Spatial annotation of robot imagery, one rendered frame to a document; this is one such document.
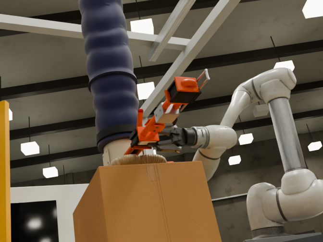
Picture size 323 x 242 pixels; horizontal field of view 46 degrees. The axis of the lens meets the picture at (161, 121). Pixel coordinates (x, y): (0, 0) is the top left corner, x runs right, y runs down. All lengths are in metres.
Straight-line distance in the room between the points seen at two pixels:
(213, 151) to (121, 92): 0.49
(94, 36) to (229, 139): 0.82
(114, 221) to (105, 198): 0.08
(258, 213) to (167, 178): 0.65
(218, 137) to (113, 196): 0.53
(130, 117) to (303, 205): 0.86
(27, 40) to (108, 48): 7.92
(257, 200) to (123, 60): 0.92
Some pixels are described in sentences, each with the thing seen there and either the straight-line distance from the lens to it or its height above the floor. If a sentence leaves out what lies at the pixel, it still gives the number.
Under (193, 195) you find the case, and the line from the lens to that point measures 1.40.
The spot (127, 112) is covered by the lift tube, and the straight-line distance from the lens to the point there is 1.70.
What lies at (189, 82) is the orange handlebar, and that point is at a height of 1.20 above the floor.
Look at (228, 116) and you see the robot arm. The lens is 1.88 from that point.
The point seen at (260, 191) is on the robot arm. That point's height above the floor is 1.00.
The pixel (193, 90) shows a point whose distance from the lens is 1.18.
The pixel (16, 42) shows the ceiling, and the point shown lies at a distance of 9.81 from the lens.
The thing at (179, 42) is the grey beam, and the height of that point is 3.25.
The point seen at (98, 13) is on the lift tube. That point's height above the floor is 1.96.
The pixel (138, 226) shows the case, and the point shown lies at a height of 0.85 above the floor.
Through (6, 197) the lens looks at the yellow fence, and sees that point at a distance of 2.67.
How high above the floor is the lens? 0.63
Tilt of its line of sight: 25 degrees up
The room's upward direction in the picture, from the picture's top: 11 degrees counter-clockwise
